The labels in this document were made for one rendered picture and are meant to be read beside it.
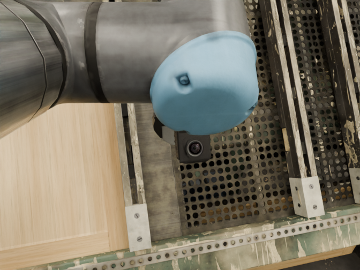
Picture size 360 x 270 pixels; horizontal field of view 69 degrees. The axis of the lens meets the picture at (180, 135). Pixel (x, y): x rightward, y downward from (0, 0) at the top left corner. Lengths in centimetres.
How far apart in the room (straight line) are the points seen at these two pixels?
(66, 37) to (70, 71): 2
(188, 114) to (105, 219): 70
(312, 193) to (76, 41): 87
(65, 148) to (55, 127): 7
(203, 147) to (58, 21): 23
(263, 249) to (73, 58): 83
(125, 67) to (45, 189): 72
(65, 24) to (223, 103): 11
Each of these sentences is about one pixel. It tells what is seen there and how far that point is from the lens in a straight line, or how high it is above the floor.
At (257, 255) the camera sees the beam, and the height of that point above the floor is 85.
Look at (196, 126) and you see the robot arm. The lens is 19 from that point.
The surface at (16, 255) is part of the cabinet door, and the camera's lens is 93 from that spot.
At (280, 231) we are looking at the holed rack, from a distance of 94.
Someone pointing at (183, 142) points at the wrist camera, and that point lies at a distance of 35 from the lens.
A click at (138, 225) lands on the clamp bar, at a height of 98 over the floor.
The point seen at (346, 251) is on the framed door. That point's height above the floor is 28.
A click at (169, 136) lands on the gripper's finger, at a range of 46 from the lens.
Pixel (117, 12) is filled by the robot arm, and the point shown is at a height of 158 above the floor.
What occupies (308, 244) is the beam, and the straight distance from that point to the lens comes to 100.
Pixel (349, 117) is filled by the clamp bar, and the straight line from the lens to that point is 110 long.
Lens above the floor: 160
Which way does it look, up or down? 33 degrees down
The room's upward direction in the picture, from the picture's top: straight up
